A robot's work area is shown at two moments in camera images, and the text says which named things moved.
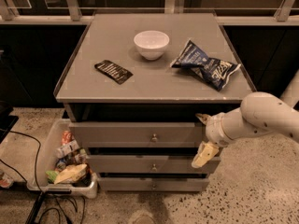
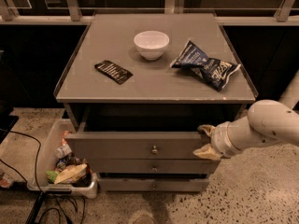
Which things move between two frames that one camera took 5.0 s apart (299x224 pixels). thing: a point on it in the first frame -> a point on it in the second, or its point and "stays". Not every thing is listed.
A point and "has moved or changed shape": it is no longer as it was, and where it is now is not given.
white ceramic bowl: [151, 43] stays
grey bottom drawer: [153, 185] stays
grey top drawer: [138, 134] has moved or changed shape
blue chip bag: [214, 72] stays
